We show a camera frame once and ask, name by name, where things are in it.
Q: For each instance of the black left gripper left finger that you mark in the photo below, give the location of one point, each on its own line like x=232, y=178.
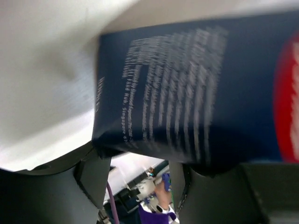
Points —
x=67, y=190

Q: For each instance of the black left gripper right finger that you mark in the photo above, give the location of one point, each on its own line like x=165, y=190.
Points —
x=247, y=194

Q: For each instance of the blue Barilla pasta box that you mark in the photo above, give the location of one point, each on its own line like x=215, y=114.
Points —
x=214, y=92

